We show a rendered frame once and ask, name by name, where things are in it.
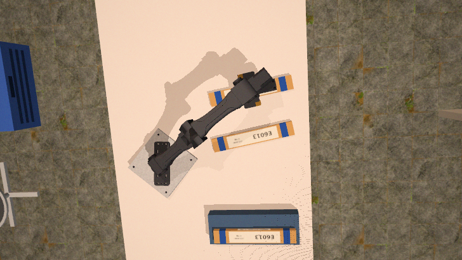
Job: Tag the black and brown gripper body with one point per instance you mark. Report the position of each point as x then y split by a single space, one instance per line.
252 103

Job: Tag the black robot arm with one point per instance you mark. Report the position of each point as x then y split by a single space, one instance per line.
192 134

